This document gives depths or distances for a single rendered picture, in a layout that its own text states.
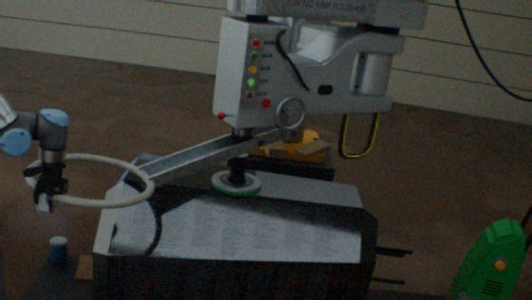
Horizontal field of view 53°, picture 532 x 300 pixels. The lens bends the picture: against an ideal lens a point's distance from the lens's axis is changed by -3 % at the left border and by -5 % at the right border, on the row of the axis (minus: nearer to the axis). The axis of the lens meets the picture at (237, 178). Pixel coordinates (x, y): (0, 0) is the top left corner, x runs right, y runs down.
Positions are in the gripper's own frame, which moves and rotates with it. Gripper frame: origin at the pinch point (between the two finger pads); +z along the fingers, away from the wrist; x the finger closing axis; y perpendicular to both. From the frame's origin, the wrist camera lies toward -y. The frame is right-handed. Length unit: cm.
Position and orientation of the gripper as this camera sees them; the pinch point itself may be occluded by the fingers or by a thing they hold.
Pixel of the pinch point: (45, 211)
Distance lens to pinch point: 203.9
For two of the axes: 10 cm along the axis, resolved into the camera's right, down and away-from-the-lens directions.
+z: -1.8, 9.2, 3.4
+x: 4.9, -2.2, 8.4
